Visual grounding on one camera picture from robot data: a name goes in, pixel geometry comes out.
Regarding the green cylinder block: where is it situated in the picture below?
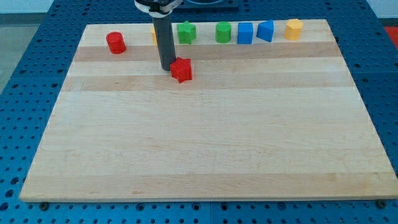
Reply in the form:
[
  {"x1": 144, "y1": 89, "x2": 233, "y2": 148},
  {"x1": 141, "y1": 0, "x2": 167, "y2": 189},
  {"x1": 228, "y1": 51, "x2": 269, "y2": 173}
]
[{"x1": 215, "y1": 21, "x2": 231, "y2": 44}]

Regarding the blue triangular prism block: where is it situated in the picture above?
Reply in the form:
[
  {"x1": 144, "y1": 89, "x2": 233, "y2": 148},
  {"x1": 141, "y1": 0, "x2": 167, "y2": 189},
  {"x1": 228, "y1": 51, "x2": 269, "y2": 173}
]
[{"x1": 256, "y1": 20, "x2": 274, "y2": 42}]

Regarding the green star block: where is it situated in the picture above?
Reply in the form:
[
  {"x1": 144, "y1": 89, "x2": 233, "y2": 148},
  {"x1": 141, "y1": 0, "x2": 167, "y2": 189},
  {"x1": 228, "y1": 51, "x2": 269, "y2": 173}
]
[{"x1": 177, "y1": 21, "x2": 196, "y2": 45}]

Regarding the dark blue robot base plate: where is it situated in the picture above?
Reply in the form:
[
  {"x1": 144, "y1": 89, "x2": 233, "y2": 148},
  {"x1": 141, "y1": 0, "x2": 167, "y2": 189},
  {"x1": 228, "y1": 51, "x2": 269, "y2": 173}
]
[{"x1": 176, "y1": 0, "x2": 240, "y2": 11}]

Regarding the yellow hexagonal block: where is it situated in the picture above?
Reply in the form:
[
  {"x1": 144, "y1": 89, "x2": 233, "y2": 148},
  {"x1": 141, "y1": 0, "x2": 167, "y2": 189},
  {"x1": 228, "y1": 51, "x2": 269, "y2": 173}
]
[{"x1": 284, "y1": 19, "x2": 304, "y2": 40}]

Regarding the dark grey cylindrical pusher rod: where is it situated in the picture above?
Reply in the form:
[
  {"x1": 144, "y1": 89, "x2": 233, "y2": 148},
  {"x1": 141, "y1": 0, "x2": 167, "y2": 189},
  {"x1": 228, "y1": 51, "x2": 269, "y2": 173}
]
[{"x1": 153, "y1": 14, "x2": 176, "y2": 71}]

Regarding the yellow block behind rod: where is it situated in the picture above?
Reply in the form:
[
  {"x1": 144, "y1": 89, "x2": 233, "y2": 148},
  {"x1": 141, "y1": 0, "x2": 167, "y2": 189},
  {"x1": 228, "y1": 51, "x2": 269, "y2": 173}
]
[{"x1": 150, "y1": 26, "x2": 157, "y2": 45}]

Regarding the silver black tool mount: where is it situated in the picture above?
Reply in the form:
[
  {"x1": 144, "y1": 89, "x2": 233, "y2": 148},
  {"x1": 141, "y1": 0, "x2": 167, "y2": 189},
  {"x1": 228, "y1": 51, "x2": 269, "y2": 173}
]
[{"x1": 134, "y1": 0, "x2": 183, "y2": 15}]

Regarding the red cylinder block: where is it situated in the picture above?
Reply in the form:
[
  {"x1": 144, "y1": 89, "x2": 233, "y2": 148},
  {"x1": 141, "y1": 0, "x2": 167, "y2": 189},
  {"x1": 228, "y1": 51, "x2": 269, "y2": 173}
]
[{"x1": 106, "y1": 32, "x2": 126, "y2": 54}]

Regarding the light wooden board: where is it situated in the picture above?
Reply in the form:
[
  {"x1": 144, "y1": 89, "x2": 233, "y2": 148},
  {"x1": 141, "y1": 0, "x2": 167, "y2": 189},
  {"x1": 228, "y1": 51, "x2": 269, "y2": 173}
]
[{"x1": 19, "y1": 19, "x2": 397, "y2": 202}]

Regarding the blue cube block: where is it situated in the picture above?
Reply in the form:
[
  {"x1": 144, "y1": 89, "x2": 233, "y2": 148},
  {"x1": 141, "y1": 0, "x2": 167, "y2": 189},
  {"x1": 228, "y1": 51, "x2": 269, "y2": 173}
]
[{"x1": 237, "y1": 22, "x2": 254, "y2": 44}]

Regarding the red star block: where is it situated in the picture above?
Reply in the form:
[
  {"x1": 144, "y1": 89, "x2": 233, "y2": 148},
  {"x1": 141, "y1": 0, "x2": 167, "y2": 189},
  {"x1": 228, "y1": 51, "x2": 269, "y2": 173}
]
[{"x1": 170, "y1": 57, "x2": 193, "y2": 83}]

